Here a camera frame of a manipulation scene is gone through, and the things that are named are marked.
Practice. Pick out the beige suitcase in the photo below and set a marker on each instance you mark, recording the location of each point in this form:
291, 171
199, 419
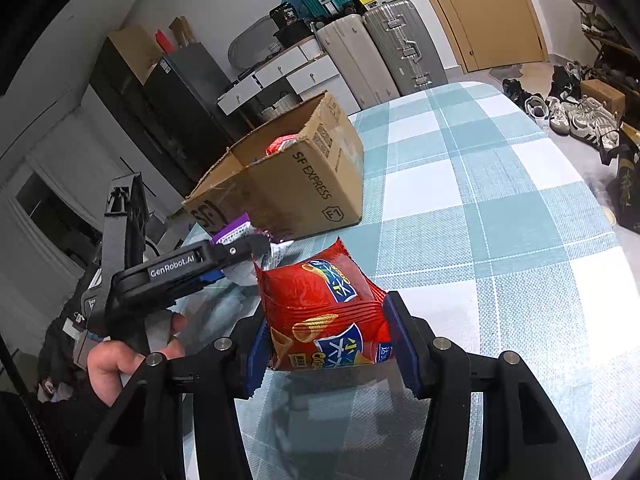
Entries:
355, 60

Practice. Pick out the purple silver snack bag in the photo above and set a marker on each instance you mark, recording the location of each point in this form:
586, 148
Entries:
232, 227

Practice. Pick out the person's left hand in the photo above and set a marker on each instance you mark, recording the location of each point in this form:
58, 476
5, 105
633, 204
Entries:
105, 365

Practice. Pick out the brown paper bag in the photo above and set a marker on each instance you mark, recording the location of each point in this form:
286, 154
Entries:
180, 31

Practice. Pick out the silver suitcase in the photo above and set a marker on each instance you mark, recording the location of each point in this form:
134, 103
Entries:
405, 45

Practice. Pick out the grey door rug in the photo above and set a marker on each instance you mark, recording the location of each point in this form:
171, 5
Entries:
505, 72

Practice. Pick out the grey oval mirror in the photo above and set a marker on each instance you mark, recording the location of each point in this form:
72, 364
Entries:
247, 45

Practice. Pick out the small cardboard box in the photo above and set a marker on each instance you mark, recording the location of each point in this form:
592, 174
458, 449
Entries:
602, 95

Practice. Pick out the pile of sneakers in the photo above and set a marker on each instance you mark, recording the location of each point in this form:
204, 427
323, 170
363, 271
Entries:
565, 110

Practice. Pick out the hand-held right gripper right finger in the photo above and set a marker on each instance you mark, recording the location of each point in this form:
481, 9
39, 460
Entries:
405, 350

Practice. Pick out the woven laundry basket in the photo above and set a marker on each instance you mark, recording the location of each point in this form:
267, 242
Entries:
275, 105

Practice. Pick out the red snack bag blue label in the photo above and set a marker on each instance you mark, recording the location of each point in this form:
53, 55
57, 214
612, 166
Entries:
325, 310

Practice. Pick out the tall cardboard box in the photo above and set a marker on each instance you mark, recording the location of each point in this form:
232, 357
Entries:
132, 52

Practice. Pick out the red white snack bag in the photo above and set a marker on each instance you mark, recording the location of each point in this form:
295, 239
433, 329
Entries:
282, 145

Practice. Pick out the white drawer dresser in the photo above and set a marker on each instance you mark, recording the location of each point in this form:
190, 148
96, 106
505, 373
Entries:
300, 72

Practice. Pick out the black package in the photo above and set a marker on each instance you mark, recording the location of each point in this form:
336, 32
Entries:
285, 15

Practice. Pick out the dark grey refrigerator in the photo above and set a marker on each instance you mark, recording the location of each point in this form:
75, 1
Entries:
190, 105

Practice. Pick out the brown cardboard box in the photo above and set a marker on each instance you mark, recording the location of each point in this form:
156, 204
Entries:
300, 185

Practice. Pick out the black bin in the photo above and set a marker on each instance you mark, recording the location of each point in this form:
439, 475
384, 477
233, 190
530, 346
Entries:
292, 35

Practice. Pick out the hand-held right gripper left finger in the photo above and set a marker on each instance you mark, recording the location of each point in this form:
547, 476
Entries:
257, 360

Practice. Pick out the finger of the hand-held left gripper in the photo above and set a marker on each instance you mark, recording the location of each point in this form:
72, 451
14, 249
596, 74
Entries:
210, 277
230, 252

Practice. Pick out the black bag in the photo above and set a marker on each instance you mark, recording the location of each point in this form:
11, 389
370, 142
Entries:
625, 180

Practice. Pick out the dark wardrobe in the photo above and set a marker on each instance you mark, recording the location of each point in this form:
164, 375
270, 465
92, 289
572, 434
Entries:
120, 110

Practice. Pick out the wooden shoe rack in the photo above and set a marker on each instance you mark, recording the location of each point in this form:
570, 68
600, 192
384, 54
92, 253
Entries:
610, 45

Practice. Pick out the wooden door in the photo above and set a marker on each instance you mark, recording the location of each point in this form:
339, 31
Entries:
490, 15

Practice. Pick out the shoe rack with shoes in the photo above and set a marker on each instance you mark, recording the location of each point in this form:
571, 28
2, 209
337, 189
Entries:
595, 20

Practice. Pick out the red paper bag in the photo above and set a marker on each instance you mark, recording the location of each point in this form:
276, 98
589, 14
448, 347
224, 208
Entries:
163, 41

